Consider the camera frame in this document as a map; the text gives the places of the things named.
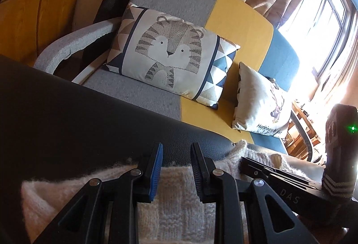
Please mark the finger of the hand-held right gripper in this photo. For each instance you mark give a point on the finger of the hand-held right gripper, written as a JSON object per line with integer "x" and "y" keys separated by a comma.
{"x": 268, "y": 172}

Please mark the person's right forearm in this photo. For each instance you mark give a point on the person's right forearm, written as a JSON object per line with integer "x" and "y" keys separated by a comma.
{"x": 337, "y": 185}

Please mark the cream knit sweater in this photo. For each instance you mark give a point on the cream knit sweater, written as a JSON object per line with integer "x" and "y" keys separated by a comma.
{"x": 173, "y": 210}

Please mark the black leather pad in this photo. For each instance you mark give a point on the black leather pad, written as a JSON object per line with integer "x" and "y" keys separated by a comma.
{"x": 84, "y": 121}

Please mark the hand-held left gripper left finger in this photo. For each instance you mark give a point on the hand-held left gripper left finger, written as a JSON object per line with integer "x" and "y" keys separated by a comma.
{"x": 157, "y": 171}

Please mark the window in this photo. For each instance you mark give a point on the window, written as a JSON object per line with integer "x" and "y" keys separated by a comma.
{"x": 321, "y": 23}

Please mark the deer print pillow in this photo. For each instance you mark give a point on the deer print pillow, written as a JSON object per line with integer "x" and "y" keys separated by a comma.
{"x": 257, "y": 98}

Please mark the tiger print pillow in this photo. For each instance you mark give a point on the tiger print pillow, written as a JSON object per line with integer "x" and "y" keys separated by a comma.
{"x": 167, "y": 51}

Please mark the wooden desk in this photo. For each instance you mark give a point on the wooden desk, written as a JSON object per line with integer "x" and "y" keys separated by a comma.
{"x": 300, "y": 112}

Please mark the wooden wardrobe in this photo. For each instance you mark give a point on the wooden wardrobe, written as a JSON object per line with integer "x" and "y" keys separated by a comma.
{"x": 28, "y": 9}

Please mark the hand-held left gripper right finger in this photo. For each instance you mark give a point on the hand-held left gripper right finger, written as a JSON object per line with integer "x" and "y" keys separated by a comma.
{"x": 195, "y": 171}

